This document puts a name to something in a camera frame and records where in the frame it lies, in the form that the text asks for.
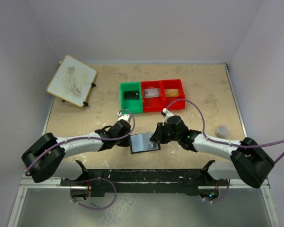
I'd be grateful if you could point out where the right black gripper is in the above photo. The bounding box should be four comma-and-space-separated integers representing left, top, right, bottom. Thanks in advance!
150, 122, 180, 144

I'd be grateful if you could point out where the black card holder wallet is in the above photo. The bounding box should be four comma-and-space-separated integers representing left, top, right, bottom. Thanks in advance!
130, 131, 160, 154

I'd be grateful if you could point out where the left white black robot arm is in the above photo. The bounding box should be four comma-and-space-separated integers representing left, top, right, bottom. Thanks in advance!
21, 120, 134, 185

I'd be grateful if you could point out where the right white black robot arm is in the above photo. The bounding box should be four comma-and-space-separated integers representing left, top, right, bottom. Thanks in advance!
150, 115, 275, 188

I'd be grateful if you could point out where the black card in green bin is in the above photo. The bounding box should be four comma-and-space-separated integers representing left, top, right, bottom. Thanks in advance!
123, 90, 140, 100

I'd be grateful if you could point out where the silver card in red bin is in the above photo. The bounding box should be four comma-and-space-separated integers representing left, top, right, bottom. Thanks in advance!
143, 88, 160, 98

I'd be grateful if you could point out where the orange card in red bin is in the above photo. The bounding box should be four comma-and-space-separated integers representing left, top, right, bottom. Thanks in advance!
164, 88, 179, 98

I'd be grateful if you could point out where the middle red plastic bin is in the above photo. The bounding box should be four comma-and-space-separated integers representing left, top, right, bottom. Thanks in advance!
141, 80, 166, 113

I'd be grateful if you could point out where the red plastic bin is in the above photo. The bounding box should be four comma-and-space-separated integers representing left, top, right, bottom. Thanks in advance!
141, 80, 166, 113
160, 79, 187, 111

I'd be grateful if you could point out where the green plastic bin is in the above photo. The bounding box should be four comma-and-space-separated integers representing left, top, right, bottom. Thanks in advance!
120, 82, 143, 114

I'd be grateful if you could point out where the right red plastic bin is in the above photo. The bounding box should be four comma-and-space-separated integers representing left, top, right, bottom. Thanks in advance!
160, 79, 187, 111

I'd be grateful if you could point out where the small round grey object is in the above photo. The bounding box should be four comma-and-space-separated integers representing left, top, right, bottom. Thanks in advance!
215, 125, 230, 139

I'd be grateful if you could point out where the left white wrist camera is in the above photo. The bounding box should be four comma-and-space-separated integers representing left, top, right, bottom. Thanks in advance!
117, 111, 132, 123

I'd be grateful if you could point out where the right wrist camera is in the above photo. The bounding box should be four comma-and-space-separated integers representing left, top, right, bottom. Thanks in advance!
161, 108, 174, 123

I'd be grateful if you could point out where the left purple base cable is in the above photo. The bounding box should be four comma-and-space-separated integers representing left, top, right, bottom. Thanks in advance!
69, 177, 118, 210

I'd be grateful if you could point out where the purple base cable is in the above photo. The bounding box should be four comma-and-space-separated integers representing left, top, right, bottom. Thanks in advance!
202, 178, 231, 204
69, 177, 118, 210

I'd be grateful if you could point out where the small whiteboard with wooden frame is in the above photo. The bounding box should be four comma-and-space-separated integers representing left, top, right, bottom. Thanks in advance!
46, 55, 97, 107

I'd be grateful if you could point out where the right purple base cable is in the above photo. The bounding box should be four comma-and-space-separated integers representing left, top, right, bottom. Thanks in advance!
202, 178, 231, 204

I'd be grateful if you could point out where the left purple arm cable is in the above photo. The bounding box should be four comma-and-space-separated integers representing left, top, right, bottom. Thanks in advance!
25, 109, 136, 177

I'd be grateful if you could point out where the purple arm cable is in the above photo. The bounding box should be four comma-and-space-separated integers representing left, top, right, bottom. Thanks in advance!
163, 99, 284, 165
25, 109, 136, 177

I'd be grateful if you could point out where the aluminium frame rail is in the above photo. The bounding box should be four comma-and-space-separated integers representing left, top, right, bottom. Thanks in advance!
18, 165, 271, 189

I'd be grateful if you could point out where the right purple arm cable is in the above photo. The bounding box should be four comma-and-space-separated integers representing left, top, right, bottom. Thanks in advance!
163, 99, 284, 165

